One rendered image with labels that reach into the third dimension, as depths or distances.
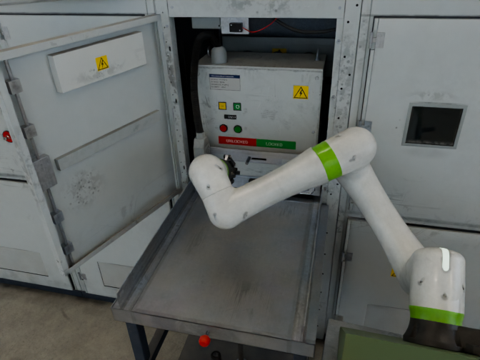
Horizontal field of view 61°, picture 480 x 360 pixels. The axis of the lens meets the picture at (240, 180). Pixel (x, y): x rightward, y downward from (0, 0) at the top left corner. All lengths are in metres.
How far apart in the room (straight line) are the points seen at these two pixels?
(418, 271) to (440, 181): 0.56
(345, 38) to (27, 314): 2.21
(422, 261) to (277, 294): 0.44
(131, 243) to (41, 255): 0.61
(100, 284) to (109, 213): 0.94
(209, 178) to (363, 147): 0.45
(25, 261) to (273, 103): 1.75
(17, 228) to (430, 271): 2.05
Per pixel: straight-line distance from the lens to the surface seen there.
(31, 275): 2.74
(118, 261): 2.27
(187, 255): 1.47
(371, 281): 1.95
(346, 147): 1.19
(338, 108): 1.52
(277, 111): 1.59
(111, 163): 1.52
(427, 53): 1.46
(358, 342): 1.00
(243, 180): 1.74
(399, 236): 1.33
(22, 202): 2.36
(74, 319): 2.57
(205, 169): 1.17
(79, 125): 1.40
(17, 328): 2.67
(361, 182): 1.34
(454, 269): 1.17
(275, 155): 1.62
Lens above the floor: 1.82
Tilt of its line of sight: 31 degrees down
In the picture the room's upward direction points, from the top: 2 degrees counter-clockwise
